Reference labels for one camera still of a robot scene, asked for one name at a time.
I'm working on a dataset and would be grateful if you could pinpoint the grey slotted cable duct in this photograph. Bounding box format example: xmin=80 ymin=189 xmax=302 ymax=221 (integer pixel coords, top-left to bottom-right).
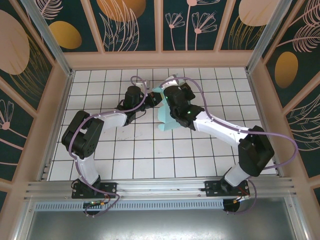
xmin=33 ymin=199 xmax=225 ymax=211

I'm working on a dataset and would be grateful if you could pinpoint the light blue cloth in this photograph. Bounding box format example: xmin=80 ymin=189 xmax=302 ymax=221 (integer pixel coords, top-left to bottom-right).
xmin=151 ymin=86 xmax=181 ymax=133

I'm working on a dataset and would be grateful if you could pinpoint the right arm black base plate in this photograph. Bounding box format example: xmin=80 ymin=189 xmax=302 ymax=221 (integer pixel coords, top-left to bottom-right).
xmin=204 ymin=180 xmax=251 ymax=197

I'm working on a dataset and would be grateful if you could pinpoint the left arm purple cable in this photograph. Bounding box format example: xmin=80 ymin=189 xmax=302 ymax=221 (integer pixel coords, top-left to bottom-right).
xmin=67 ymin=74 xmax=151 ymax=218

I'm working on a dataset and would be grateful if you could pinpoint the small green-lit circuit board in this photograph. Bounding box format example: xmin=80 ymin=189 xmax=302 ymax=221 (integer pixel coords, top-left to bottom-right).
xmin=83 ymin=200 xmax=106 ymax=210

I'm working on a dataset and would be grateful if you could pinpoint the long aluminium frame rail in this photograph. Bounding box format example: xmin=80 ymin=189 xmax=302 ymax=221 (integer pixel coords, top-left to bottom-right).
xmin=23 ymin=176 xmax=297 ymax=201

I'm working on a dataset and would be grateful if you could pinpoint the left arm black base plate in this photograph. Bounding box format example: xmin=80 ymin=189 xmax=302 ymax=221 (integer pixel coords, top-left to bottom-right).
xmin=71 ymin=181 xmax=118 ymax=200

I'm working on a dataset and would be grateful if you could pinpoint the short aluminium side rail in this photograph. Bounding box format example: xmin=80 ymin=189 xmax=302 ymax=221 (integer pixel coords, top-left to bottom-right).
xmin=273 ymin=161 xmax=283 ymax=177
xmin=39 ymin=161 xmax=53 ymax=181

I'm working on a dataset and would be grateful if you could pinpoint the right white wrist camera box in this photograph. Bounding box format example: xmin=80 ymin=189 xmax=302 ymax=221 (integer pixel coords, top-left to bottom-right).
xmin=162 ymin=74 xmax=187 ymax=88

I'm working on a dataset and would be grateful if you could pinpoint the aluminium corner post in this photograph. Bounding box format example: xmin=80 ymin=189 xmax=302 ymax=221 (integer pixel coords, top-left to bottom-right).
xmin=244 ymin=0 xmax=287 ymax=74
xmin=19 ymin=0 xmax=75 ymax=77

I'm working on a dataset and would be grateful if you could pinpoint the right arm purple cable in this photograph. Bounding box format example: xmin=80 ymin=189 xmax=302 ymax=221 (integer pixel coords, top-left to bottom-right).
xmin=159 ymin=76 xmax=299 ymax=216

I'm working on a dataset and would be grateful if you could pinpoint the grey metal sheet shelf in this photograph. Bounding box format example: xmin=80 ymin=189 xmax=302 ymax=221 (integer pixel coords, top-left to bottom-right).
xmin=14 ymin=197 xmax=310 ymax=240

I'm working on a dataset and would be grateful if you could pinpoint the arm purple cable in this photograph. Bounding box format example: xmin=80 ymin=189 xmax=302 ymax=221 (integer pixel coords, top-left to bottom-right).
xmin=67 ymin=74 xmax=151 ymax=218
xmin=159 ymin=76 xmax=299 ymax=216

